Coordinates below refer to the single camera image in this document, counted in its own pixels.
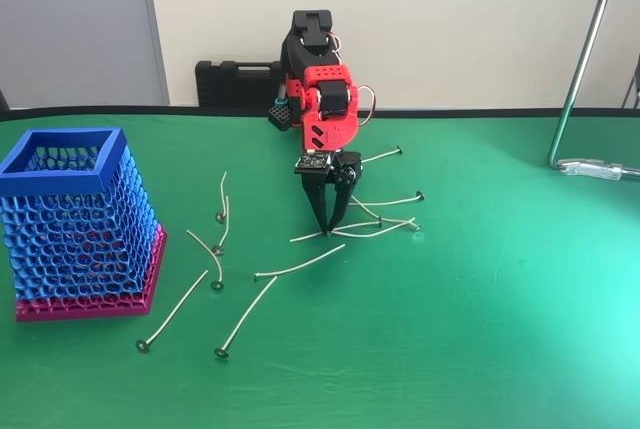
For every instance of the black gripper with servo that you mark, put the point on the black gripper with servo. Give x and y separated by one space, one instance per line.
334 184

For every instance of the white candle wick metal base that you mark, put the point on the white candle wick metal base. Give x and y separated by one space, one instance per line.
418 227
219 218
216 250
217 285
142 346
400 225
390 202
300 266
221 353
382 154
307 237

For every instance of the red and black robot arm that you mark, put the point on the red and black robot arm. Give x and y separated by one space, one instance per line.
325 74

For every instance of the blue and magenta mesh basket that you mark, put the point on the blue and magenta mesh basket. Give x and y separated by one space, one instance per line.
60 181

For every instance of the black perforated block teal knob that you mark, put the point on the black perforated block teal knob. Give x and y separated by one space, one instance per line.
280 116

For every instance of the black plastic tool case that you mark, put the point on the black plastic tool case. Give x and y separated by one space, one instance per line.
235 89

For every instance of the green cloth table cover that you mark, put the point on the green cloth table cover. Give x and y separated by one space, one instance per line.
450 324

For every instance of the silver metal clamp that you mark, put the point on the silver metal clamp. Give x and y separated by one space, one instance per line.
595 169

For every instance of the chrome bent tube stand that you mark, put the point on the chrome bent tube stand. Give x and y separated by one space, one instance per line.
580 69

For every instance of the grey partition panel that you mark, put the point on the grey partition panel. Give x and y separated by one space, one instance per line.
70 24

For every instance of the camera circuit board black bracket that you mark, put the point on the camera circuit board black bracket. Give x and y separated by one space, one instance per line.
312 162

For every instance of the dark chair frame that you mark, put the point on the dark chair frame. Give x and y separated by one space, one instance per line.
637 79

